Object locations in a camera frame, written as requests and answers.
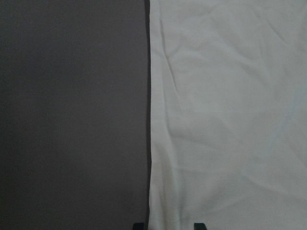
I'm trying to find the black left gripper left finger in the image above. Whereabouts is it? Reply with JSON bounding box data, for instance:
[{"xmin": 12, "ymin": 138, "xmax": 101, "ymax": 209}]
[{"xmin": 132, "ymin": 222, "xmax": 145, "ymax": 230}]

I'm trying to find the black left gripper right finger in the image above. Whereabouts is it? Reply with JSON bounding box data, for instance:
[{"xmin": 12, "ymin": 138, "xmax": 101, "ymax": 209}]
[{"xmin": 194, "ymin": 223, "xmax": 207, "ymax": 230}]

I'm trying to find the beige long sleeve shirt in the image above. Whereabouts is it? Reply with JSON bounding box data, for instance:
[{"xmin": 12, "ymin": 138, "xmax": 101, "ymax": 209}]
[{"xmin": 149, "ymin": 0, "xmax": 307, "ymax": 230}]

